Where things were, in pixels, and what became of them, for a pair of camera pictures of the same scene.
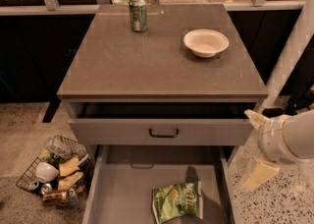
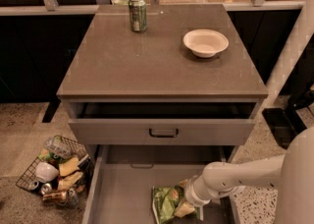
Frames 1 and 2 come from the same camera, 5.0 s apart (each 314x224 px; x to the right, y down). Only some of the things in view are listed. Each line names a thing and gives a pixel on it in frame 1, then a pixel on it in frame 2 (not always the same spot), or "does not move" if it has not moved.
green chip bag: (171, 200) does not move
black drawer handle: (164, 136) does not move
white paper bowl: (205, 42) does not move
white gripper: (271, 140) -> (192, 195)
